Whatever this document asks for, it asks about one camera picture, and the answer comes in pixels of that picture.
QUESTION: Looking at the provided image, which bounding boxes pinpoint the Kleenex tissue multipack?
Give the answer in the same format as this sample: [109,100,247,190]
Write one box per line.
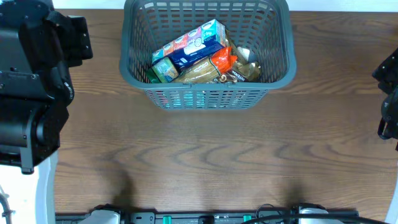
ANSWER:
[152,19,227,70]

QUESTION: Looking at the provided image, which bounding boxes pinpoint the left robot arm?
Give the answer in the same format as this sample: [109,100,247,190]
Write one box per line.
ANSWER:
[1,0,93,223]

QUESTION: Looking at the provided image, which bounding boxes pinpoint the spaghetti pack orange ends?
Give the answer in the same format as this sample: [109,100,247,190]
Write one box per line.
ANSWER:
[172,47,238,84]

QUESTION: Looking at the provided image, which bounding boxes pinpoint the Nescafe Gold coffee bag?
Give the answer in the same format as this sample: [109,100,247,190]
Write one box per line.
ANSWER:
[218,30,261,83]

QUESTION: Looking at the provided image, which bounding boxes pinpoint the dried mushroom pouch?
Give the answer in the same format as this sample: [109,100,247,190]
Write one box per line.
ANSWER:
[238,47,257,62]

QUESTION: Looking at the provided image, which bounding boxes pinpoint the grey plastic basket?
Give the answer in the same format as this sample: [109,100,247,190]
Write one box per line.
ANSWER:
[119,0,297,110]

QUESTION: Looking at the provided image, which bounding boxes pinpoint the green lid spice jar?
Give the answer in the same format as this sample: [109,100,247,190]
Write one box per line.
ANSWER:
[146,57,179,83]

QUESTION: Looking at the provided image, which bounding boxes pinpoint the white teal small packet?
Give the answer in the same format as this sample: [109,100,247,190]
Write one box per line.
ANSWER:
[169,90,206,109]

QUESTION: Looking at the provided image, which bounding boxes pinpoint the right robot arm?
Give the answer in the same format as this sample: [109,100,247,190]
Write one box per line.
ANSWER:
[372,49,397,140]

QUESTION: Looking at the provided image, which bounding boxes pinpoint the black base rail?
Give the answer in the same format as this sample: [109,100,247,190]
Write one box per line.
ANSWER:
[55,203,360,224]

